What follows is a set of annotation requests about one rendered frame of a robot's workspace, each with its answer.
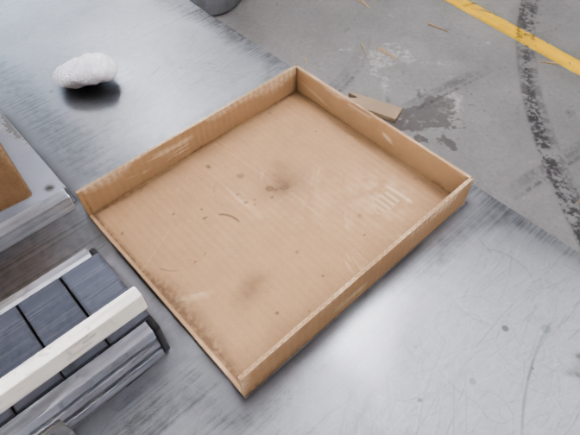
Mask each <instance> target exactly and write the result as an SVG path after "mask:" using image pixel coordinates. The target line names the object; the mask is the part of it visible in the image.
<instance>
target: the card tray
mask: <svg viewBox="0 0 580 435"><path fill-rule="evenodd" d="M473 179H474V178H473V177H472V176H470V175H468V174H467V173H466V172H464V171H463V170H461V169H459V168H458V167H456V166H454V165H453V164H451V163H449V162H448V161H447V160H445V159H444V158H442V157H441V156H439V155H437V154H435V153H434V152H432V151H431V150H430V149H428V148H426V147H425V146H423V145H422V144H420V143H418V142H416V141H415V140H414V139H413V138H411V137H410V136H407V135H406V134H404V133H403V132H401V131H400V130H398V129H396V128H395V127H394V126H392V125H391V124H389V123H387V122H385V121H384V120H382V119H381V118H379V117H378V116H376V115H375V114H373V113H372V112H370V111H369V110H366V109H365V108H363V107H362V106H361V105H360V104H357V103H356V102H354V101H353V100H351V99H350V98H348V97H346V96H344V94H342V93H341V92H339V91H337V90H335V89H334V88H332V87H331V86H329V85H327V84H326V83H325V82H323V81H322V80H320V79H318V78H317V77H315V76H313V75H312V74H310V73H309V72H308V71H306V70H304V69H303V68H301V67H300V66H298V65H295V66H292V67H290V68H289V69H287V70H286V71H284V72H282V73H280V74H278V75H277V76H275V77H273V78H272V79H270V80H268V81H267V82H265V83H263V84H261V85H259V86H257V87H256V88H255V89H253V90H251V91H249V92H247V93H245V94H244V95H242V96H241V97H239V98H237V99H235V100H233V101H232V102H230V103H228V104H227V105H225V106H223V107H222V108H220V109H218V110H216V111H214V112H212V113H211V114H210V115H208V116H206V117H204V118H202V119H200V120H199V121H197V122H196V123H194V124H192V125H190V126H188V127H187V128H185V129H183V130H181V131H180V132H178V133H177V134H175V135H173V136H171V137H169V138H167V139H166V140H165V141H163V142H161V143H159V144H157V145H155V146H154V147H152V148H150V149H149V150H147V151H145V152H143V153H142V154H139V155H138V156H137V157H135V158H133V159H132V160H130V161H127V162H126V163H124V164H122V165H121V166H120V167H117V168H116V169H114V170H112V171H110V172H109V173H107V174H105V175H104V176H102V177H100V178H98V179H97V180H94V181H93V182H92V183H90V184H88V185H87V186H84V187H82V188H81V189H79V190H78V191H76V194H77V195H78V197H79V200H80V202H81V204H82V206H84V208H85V211H86V213H87V215H88V217H89V218H90V219H91V220H92V221H93V223H94V224H95V225H96V226H97V227H98V228H99V229H100V230H101V231H102V232H103V233H104V235H105V236H106V237H107V238H108V239H109V240H110V242H111V243H112V244H113V245H114V246H115V248H116V249H117V250H118V251H119V252H120V254H121V255H122V256H123V257H124V258H125V259H126V261H127V262H128V263H129V264H130V265H131V267H132V268H133V269H134V270H135V271H136V272H137V273H138V274H139V275H140V276H141V277H142V279H143V280H144V281H145V282H146V283H147V284H148V286H149V287H150V288H151V289H152V290H153V292H154V293H155V294H156V295H157V296H158V298H159V299H160V300H161V301H162V302H163V303H164V305H165V306H166V307H167V308H168V309H169V311H170V312H171V313H172V314H173V315H174V316H175V317H176V318H177V319H178V320H179V322H180V323H181V324H182V325H183V326H184V327H185V328H186V330H187V331H188V332H189V333H190V334H191V336H192V337H193V338H194V339H195V340H196V342H197V343H198V344H199V345H200V346H201V348H202V349H203V350H204V351H205V352H206V353H207V355H208V356H209V357H210V358H211V359H212V361H213V362H214V363H215V364H216V365H217V366H218V367H219V368H220V369H221V370H222V371H223V373H224V374H225V375H226V376H227V377H228V378H229V380H230V381H231V382H232V383H233V384H234V386H235V387H236V388H237V389H238V390H239V392H240V393H241V394H242V395H243V396H244V397H247V396H248V395H249V394H250V393H251V392H252V391H253V390H255V389H256V388H257V387H258V386H259V385H260V384H261V383H263V382H264V381H265V380H266V379H267V378H268V377H269V376H271V375H272V374H273V373H274V372H275V371H276V370H277V369H278V368H279V367H280V366H281V365H282V364H283V363H285V362H286V361H287V360H288V359H289V358H290V357H291V356H293V355H294V354H295V353H296V352H297V351H298V350H299V349H301V348H302V347H303V346H304V345H305V344H306V343H308V342H309V341H310V340H311V339H312V338H313V337H314V336H316V335H317V334H318V333H319V332H320V331H321V330H322V329H324V328H325V327H326V326H327V325H328V324H329V323H330V322H331V321H332V320H333V319H334V318H335V317H336V316H337V315H339V314H340V313H341V312H342V311H343V310H344V309H345V308H347V307H348V306H349V305H350V304H351V303H352V302H353V301H355V300H356V299H357V298H358V297H359V296H360V295H361V294H363V293H364V292H365V291H366V290H367V289H368V288H369V287H371V286H372V285H373V284H374V283H375V282H376V281H378V280H379V279H380V278H381V277H382V276H383V275H384V274H385V273H386V272H387V271H388V270H389V269H390V268H392V267H393V266H394V265H395V264H396V263H397V262H398V261H400V260H401V259H402V258H403V257H404V256H405V255H406V254H408V253H409V252H410V251H411V250H412V249H413V248H414V247H416V246H417V245H418V244H419V243H420V242H421V241H422V240H424V239H425V238H426V237H427V236H428V235H429V234H430V233H432V232H433V231H434V230H435V229H436V228H437V227H438V226H439V225H441V224H442V223H443V222H444V221H445V220H446V219H447V218H448V217H449V216H450V215H451V214H452V213H453V212H455V211H456V210H457V209H458V208H459V207H460V206H461V205H463V204H464V202H465V200H466V198H467V195H468V193H469V190H470V187H471V184H472V182H473Z"/></svg>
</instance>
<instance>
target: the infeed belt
mask: <svg viewBox="0 0 580 435"><path fill-rule="evenodd" d="M60 278H61V279H62V280H63V281H64V282H65V284H64V285H63V284H62V283H61V281H60V280H59V279H56V280H54V281H52V282H51V283H49V284H48V285H46V286H45V287H43V288H42V289H40V290H39V291H37V292H36V293H34V294H32V295H30V296H29V297H27V298H26V299H25V300H23V301H21V302H20V303H18V306H19V307H20V309H21V310H22V312H19V310H18V309H17V307H16V306H13V307H12V308H10V309H9V310H8V311H6V312H4V313H3V314H1V315H0V379H1V378H2V377H4V376H5V375H7V374H8V373H9V372H10V371H12V370H13V369H15V368H16V367H18V366H19V365H21V364H22V363H24V362H26V361H27V360H28V359H29V358H30V357H32V356H34V355H35V354H37V353H38V352H39V351H41V350H43V349H44V348H46V347H47V346H48V345H49V344H51V343H52V342H54V341H55V340H57V339H58V338H59V337H61V336H63V335H64V334H66V333H67V332H69V331H70V330H71V329H72V328H74V327H75V326H77V325H78V324H80V323H81V322H83V321H84V320H86V319H87V318H89V317H90V316H91V315H92V314H94V313H95V312H97V311H99V310H100V309H101V308H103V307H104V306H106V305H108V304H109V303H110V302H111V301H112V300H114V299H116V298H117V297H119V296H120V295H121V294H123V293H125V292H126V291H128V290H129V289H128V288H127V287H126V286H125V284H124V283H123V282H122V281H121V279H120V278H119V277H118V276H117V274H116V273H115V272H114V271H113V270H112V268H111V267H110V266H109V265H108V263H107V262H106V261H105V260H104V258H103V257H102V256H101V255H100V254H99V253H96V254H95V255H93V256H91V257H90V258H88V259H87V260H85V261H84V262H82V263H80V264H79V265H78V266H76V267H75V268H73V269H71V270H70V271H68V272H66V273H65V274H63V275H62V276H61V277H60ZM149 317H150V315H149V313H148V312H147V311H146V309H145V310H144V311H143V312H141V313H139V314H138V315H137V316H135V317H134V318H132V319H131V320H130V321H129V322H128V323H126V324H125V325H123V326H122V327H120V328H119V329H117V330H116V331H114V332H113V333H112V334H110V335H109V336H108V337H107V338H105V339H104V340H103V341H101V342H100V343H98V344H97V345H95V346H94V347H92V348H91V349H90V350H88V351H87V352H86V353H85V354H83V355H82V356H80V357H79V358H78V359H76V360H75V361H73V362H72V363H70V364H69V365H67V366H66V367H65V368H63V369H62V370H61V371H60V372H58V373H57V374H56V375H54V376H52V377H51V378H50V379H48V380H47V381H45V382H44V383H42V384H41V385H40V386H39V387H38V388H36V389H35V390H33V391H32V392H31V393H29V394H27V395H26V396H25V397H23V398H22V399H21V400H19V401H18V402H17V403H16V404H14V405H13V406H11V407H10V408H8V409H7V410H6V411H4V412H3V413H1V414H0V427H2V426H4V425H5V424H6V423H8V422H9V421H10V420H12V419H13V418H14V417H15V416H16V415H18V414H19V413H21V412H22V411H24V410H25V409H26V408H28V407H29V406H31V405H32V404H34V403H35V402H36V401H38V400H39V399H40V398H41V397H42V396H44V395H45V394H47V393H48V392H50V391H51V390H52V389H54V388H55V387H57V386H58V385H60V384H61V383H62V382H63V381H64V380H66V379H67V378H68V377H70V376H71V375H73V374H74V373H76V372H77V371H78V370H80V369H81V368H83V367H84V366H85V365H86V364H87V363H89V362H90V361H92V360H93V359H94V358H96V357H97V356H99V355H100V354H102V353H103V352H104V351H106V350H107V349H109V348H110V347H111V346H112V345H113V344H115V343H116V342H118V341H119V340H120V339H122V338H123V337H125V336H126V335H127V334H129V333H130V332H132V331H133V330H134V329H135V328H136V327H138V326H139V325H141V324H142V323H144V322H145V320H146V319H147V318H149Z"/></svg>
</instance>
